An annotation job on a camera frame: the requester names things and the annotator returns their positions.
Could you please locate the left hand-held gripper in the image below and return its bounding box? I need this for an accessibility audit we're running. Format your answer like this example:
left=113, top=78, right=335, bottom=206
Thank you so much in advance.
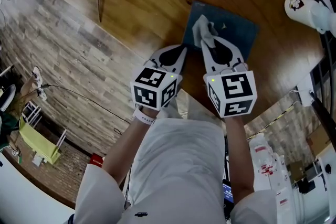
left=130, top=45, right=189, bottom=112

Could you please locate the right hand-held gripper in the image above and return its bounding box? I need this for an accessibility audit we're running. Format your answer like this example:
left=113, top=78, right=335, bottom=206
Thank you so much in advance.
left=200, top=36, right=258, bottom=119

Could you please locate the blue mat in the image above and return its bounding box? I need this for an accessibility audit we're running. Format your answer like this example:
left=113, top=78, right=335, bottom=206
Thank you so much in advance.
left=182, top=0, right=260, bottom=61

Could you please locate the grey knitted cloth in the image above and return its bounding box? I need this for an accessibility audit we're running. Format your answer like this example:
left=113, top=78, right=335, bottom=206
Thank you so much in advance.
left=192, top=14, right=219, bottom=48

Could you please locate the person's left forearm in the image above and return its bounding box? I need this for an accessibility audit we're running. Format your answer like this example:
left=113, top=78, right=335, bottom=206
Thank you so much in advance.
left=103, top=112, right=158, bottom=187

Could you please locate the person's right forearm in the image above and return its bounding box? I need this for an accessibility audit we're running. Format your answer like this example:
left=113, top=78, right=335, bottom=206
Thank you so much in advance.
left=224, top=115, right=256, bottom=199

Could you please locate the white wristwatch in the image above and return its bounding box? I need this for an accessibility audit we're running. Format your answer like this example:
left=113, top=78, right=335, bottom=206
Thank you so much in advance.
left=132, top=106, right=156, bottom=126

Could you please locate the yellow black striped tape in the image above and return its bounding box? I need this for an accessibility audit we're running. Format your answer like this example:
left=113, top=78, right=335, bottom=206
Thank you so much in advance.
left=246, top=104, right=296, bottom=140

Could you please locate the white socket box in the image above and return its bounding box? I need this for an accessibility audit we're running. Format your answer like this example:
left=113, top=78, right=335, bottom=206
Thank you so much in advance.
left=298, top=88, right=315, bottom=106

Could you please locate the white penguin print bottle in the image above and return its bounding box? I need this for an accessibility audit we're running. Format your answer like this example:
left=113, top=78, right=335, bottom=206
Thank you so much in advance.
left=285, top=0, right=336, bottom=35

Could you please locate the person's white shirt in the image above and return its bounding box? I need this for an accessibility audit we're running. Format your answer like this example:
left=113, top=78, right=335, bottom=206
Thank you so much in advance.
left=65, top=98, right=279, bottom=224

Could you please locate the white plastic jug red label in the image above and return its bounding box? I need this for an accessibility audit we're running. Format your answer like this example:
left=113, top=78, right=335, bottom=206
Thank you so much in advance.
left=249, top=133, right=275, bottom=182

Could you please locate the red box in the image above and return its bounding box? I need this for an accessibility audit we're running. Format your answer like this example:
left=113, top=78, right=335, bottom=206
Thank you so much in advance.
left=90, top=153, right=106, bottom=169

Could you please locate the cardboard box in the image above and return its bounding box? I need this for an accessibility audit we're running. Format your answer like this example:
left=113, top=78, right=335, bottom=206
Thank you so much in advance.
left=307, top=125, right=336, bottom=157

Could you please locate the small lit display screen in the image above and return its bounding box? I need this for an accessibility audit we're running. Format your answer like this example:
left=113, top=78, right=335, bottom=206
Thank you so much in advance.
left=222, top=179, right=235, bottom=204

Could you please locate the yellow green bench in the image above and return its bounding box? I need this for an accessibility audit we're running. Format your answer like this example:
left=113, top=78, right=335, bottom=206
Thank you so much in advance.
left=19, top=123, right=62, bottom=165

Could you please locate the grey office chair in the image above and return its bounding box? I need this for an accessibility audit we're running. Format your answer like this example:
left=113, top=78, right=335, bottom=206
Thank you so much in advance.
left=0, top=83, right=17, bottom=111

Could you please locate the black floor cable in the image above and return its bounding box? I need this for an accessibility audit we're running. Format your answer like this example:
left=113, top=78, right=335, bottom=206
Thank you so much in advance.
left=41, top=83, right=132, bottom=125

